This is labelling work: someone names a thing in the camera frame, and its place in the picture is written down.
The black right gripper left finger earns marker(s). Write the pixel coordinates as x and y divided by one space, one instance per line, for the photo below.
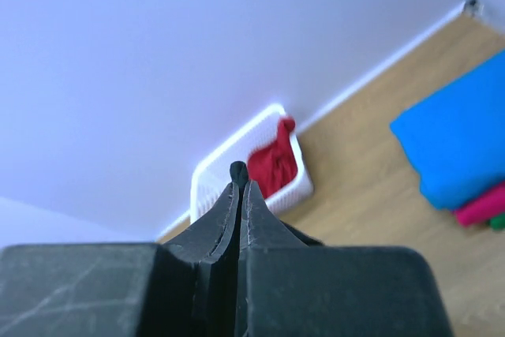
184 287

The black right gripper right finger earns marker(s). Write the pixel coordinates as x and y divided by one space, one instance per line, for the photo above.
289 287

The black t shirt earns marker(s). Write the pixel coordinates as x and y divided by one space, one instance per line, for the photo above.
240 176

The white plastic basket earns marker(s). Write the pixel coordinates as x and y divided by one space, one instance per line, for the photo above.
212 173

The red t shirt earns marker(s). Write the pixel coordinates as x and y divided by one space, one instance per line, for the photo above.
274 166

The folded green t shirt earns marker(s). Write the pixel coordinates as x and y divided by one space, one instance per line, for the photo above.
497 222

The folded pink t shirt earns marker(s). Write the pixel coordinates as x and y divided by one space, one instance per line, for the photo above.
483 208

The folded blue t shirt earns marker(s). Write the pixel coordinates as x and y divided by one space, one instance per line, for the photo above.
454 138

